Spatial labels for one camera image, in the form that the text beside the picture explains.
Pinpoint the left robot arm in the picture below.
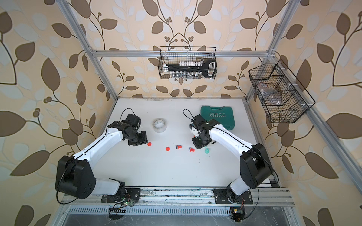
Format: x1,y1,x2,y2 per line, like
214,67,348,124
55,115,148,199

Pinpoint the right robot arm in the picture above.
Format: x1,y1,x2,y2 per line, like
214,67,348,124
189,115,273,202

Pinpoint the clear tape roll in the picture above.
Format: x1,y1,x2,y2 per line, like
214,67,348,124
153,118,167,133

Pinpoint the green tool case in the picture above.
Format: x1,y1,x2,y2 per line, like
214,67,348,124
200,105,235,130

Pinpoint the black white tool in basket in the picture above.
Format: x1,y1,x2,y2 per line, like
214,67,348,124
158,59,217,79

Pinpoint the plastic bag in basket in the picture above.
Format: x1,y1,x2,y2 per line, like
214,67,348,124
258,83,282,105

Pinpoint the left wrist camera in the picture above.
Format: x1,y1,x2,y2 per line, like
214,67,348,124
122,114,141,130

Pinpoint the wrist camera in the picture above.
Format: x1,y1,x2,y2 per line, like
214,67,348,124
189,115,206,132
122,114,141,130

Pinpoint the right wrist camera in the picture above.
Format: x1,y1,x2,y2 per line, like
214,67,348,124
189,115,206,132

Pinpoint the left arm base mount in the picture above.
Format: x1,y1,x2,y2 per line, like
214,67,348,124
101,180,141,206

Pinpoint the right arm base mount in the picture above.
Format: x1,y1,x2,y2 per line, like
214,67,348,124
213,184,253,205

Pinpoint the back wire basket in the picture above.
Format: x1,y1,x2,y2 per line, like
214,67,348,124
158,46,217,80

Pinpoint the wire basket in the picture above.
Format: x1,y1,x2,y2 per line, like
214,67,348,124
248,59,316,123
158,46,217,80

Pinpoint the right wire basket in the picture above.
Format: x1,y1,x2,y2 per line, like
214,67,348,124
248,59,316,123

